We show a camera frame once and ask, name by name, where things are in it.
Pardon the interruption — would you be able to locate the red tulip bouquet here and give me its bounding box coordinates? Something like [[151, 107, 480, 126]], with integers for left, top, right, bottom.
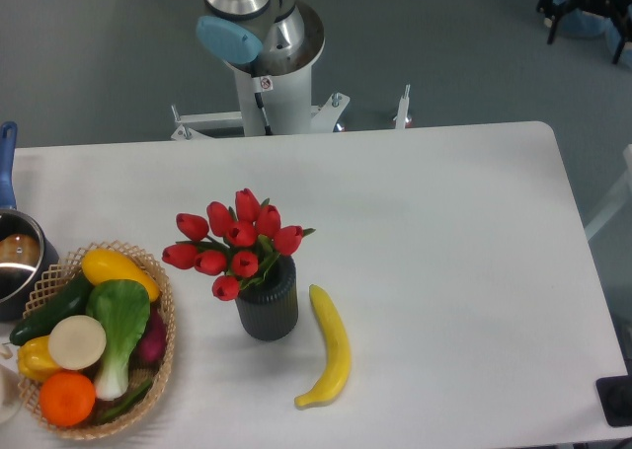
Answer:
[[162, 187, 315, 301]]

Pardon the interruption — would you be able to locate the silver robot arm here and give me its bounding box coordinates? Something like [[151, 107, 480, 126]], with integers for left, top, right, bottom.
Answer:
[[196, 0, 325, 76]]

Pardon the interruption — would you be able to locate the dark grey ribbed vase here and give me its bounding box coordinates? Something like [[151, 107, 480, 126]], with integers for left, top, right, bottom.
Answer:
[[236, 257, 298, 341]]

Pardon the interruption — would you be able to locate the yellow banana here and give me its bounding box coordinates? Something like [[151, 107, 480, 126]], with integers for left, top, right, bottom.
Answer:
[[294, 284, 352, 410]]

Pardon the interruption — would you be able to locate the green bok choy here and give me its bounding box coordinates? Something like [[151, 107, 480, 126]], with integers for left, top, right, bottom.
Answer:
[[86, 279, 150, 401]]

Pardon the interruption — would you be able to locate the purple sweet potato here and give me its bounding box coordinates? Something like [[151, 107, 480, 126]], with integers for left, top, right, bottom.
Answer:
[[136, 308, 167, 364]]

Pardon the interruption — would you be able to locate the yellow squash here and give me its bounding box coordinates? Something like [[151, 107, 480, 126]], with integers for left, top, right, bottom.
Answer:
[[81, 248, 161, 302]]

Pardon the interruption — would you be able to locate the green chili pepper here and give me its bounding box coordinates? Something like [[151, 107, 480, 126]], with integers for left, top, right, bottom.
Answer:
[[95, 379, 153, 425]]

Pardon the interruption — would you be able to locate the dark green cucumber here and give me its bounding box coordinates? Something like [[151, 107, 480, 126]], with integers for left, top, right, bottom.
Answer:
[[9, 272, 94, 346]]

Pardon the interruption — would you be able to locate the white round radish slice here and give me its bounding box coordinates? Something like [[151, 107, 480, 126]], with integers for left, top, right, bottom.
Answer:
[[48, 315, 107, 370]]

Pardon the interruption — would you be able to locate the woven wicker basket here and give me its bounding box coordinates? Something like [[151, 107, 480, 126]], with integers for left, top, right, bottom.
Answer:
[[19, 241, 176, 441]]

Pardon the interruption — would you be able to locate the orange fruit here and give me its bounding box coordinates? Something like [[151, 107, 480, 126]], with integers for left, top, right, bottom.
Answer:
[[39, 371, 96, 427]]

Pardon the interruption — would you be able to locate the yellow bell pepper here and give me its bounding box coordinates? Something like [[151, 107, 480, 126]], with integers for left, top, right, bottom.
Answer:
[[18, 336, 62, 383]]

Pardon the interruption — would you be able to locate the white garlic piece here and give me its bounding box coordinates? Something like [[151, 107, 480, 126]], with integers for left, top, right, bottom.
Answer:
[[0, 343, 13, 360]]

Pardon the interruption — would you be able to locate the black device at edge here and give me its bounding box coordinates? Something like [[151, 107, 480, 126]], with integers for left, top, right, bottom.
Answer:
[[595, 375, 631, 427]]

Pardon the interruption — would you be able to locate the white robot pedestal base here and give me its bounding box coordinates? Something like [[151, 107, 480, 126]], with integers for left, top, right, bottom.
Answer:
[[170, 33, 413, 141]]

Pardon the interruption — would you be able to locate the blue handled saucepan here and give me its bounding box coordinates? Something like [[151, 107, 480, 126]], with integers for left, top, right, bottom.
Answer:
[[1, 121, 58, 322]]

